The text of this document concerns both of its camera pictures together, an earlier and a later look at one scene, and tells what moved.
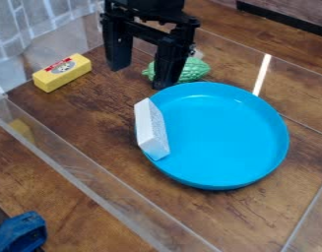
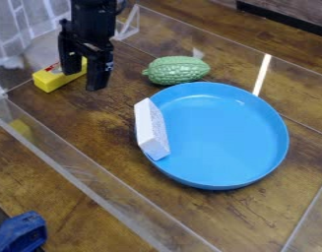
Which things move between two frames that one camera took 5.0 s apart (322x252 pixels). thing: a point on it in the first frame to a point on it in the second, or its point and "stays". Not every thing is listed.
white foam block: [152, 130] stays
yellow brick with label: [61, 73] stays
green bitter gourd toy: [194, 70] stays
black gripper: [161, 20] to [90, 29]
